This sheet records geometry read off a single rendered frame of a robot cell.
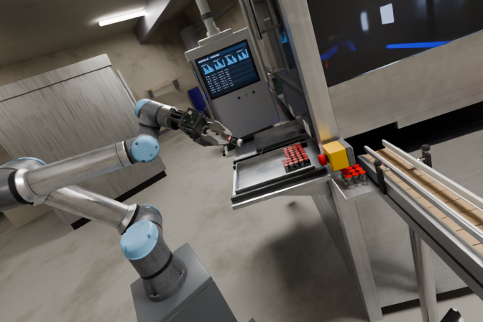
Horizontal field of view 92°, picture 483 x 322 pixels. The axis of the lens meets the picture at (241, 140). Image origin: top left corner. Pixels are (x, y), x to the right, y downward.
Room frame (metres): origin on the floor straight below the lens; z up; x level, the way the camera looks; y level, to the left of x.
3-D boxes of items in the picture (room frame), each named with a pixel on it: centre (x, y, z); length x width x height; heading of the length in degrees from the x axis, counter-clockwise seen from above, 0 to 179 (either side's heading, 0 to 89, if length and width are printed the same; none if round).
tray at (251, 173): (0.96, -0.08, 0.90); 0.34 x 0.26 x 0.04; 82
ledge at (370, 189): (0.66, -0.32, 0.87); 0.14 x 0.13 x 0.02; 83
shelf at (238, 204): (1.13, -0.15, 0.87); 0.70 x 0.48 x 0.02; 173
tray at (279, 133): (1.29, -0.24, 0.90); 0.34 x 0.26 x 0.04; 83
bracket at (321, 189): (0.88, -0.11, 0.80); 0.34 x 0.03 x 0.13; 83
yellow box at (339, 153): (0.68, -0.28, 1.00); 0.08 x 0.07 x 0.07; 83
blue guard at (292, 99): (1.77, -0.40, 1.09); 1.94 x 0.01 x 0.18; 173
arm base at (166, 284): (0.67, 0.43, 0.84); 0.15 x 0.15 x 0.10
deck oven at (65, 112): (3.92, 2.32, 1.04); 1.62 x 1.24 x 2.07; 117
